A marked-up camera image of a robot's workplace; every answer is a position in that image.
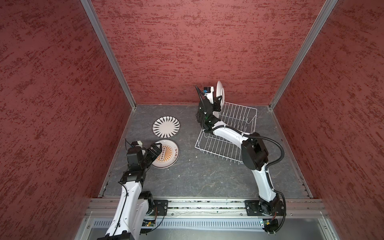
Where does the white wire dish rack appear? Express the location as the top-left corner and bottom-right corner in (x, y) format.
(195, 103), (258, 164)

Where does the aluminium mounting rail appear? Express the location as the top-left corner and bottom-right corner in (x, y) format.
(84, 197), (328, 218)

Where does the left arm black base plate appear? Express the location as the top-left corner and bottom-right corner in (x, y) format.
(147, 200), (169, 216)

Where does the blue striped white plate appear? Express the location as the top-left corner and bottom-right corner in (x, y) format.
(152, 116), (181, 138)

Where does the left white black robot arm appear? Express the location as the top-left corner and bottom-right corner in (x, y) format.
(102, 141), (163, 240)

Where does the right aluminium corner post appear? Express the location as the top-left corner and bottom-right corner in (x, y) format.
(269, 0), (338, 111)

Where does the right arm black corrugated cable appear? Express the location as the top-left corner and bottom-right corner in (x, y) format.
(194, 85), (287, 234)

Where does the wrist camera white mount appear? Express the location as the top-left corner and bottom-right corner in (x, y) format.
(203, 87), (214, 104)
(130, 141), (143, 148)

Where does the left base circuit board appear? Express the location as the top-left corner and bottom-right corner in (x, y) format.
(143, 220), (156, 228)

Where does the base circuit board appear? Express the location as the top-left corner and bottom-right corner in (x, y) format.
(143, 220), (156, 228)
(263, 219), (276, 230)

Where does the right base circuit board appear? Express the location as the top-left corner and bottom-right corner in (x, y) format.
(263, 219), (276, 230)

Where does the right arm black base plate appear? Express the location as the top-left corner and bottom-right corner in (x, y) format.
(245, 200), (285, 218)

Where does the left aluminium corner post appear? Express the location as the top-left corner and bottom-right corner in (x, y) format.
(81, 0), (137, 111)

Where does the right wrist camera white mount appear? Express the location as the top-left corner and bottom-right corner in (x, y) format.
(203, 87), (214, 104)

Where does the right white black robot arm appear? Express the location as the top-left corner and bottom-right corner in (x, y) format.
(196, 95), (285, 216)

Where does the aluminium corner post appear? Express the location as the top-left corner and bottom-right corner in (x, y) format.
(81, 0), (137, 111)
(269, 0), (338, 111)

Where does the slotted grey cable duct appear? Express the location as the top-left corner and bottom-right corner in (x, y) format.
(91, 218), (266, 231)

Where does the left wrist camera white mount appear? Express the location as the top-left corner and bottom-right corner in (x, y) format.
(130, 141), (143, 148)

